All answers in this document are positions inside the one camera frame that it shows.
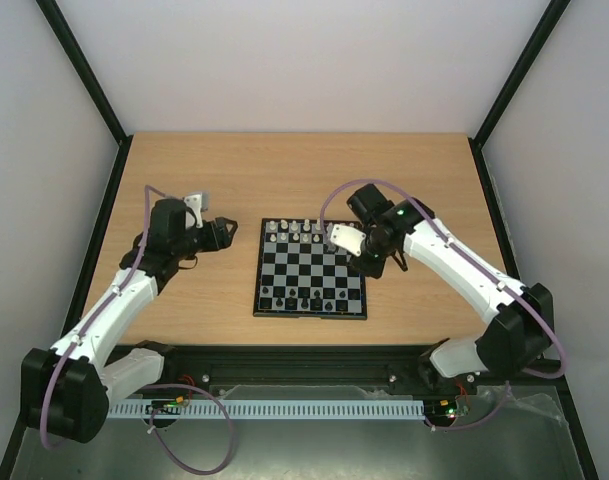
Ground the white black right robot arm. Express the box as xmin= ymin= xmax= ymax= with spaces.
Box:
xmin=330 ymin=183 xmax=554 ymax=392

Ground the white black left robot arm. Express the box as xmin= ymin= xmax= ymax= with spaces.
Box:
xmin=20 ymin=192 xmax=238 ymax=449

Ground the black white chess board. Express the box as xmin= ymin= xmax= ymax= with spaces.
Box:
xmin=253 ymin=218 xmax=368 ymax=320

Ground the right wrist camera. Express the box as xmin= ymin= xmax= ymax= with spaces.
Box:
xmin=327 ymin=223 xmax=366 ymax=257

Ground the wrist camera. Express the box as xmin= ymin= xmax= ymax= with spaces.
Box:
xmin=183 ymin=191 xmax=209 ymax=229
xmin=327 ymin=223 xmax=366 ymax=257

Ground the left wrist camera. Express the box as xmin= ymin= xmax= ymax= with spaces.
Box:
xmin=183 ymin=191 xmax=209 ymax=229

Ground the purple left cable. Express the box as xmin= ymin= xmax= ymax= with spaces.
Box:
xmin=41 ymin=184 xmax=239 ymax=476

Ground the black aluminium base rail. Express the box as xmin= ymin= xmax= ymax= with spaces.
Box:
xmin=108 ymin=342 xmax=565 ymax=396

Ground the light blue cable duct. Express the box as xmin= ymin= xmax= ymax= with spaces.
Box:
xmin=108 ymin=399 xmax=425 ymax=421

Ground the black frame post left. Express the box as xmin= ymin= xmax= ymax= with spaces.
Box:
xmin=36 ymin=0 xmax=133 ymax=146

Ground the black frame post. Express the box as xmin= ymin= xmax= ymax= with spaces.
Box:
xmin=471 ymin=0 xmax=573 ymax=149
xmin=36 ymin=0 xmax=133 ymax=146

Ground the black frame post right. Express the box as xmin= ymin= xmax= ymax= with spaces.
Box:
xmin=471 ymin=0 xmax=573 ymax=149

